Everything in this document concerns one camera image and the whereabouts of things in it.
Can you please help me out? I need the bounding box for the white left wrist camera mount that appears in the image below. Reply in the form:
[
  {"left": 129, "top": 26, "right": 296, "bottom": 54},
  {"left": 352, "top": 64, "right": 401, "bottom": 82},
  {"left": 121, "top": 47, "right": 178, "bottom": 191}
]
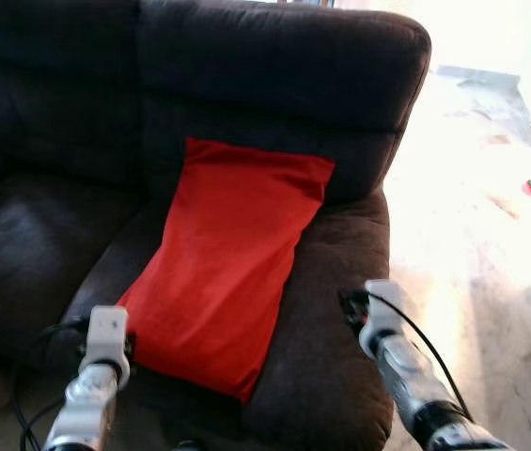
[{"left": 84, "top": 306, "right": 130, "bottom": 367}]

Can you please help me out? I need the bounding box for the red pillow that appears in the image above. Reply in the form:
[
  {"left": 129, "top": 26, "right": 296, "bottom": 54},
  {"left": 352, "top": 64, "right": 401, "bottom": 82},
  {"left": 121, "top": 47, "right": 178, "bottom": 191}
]
[{"left": 117, "top": 137, "right": 336, "bottom": 403}]

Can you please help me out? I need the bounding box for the dark brown two-seat sofa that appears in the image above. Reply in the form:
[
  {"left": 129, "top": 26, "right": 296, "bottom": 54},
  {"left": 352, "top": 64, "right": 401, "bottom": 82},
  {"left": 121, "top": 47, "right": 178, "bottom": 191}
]
[{"left": 0, "top": 0, "right": 432, "bottom": 451}]

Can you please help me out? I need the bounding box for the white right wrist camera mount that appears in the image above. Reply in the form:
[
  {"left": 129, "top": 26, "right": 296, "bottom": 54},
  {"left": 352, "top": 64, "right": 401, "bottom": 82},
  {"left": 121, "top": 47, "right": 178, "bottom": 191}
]
[{"left": 364, "top": 280, "right": 407, "bottom": 356}]

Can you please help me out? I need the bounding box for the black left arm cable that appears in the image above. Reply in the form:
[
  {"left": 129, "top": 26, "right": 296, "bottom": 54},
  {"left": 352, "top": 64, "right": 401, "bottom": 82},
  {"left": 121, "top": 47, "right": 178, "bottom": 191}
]
[{"left": 11, "top": 319, "right": 92, "bottom": 451}]

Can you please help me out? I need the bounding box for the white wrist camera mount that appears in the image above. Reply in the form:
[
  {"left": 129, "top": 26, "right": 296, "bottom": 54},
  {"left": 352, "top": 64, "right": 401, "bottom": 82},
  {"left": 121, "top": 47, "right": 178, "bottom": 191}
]
[
  {"left": 84, "top": 306, "right": 130, "bottom": 367},
  {"left": 364, "top": 280, "right": 407, "bottom": 356}
]

